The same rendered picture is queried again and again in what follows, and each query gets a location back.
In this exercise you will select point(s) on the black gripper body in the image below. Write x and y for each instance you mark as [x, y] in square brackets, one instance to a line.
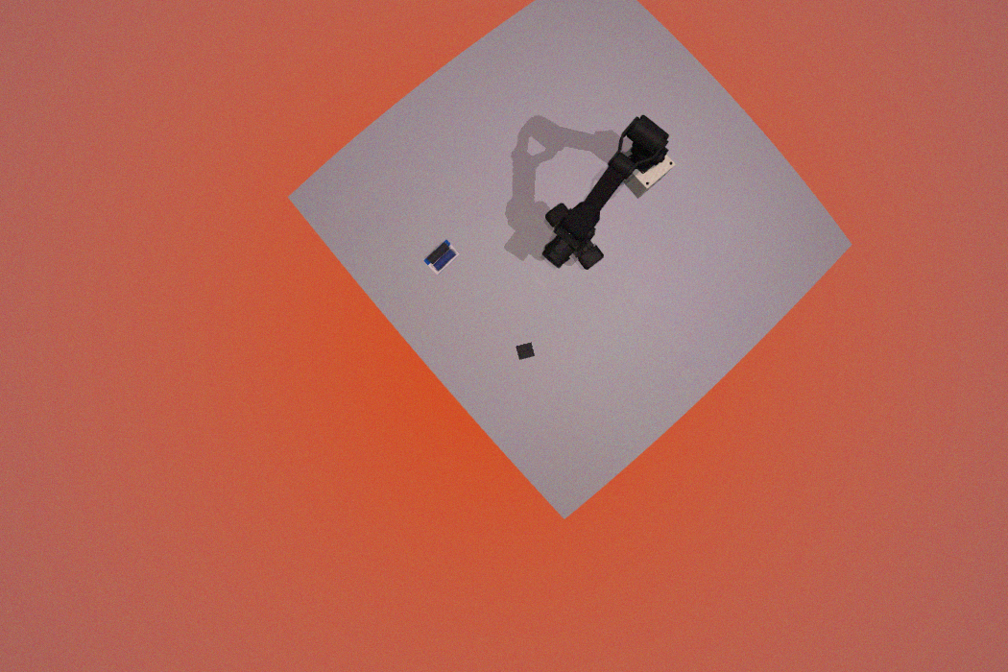
[590, 254]

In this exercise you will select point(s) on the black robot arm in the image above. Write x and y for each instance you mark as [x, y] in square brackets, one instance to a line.
[579, 222]

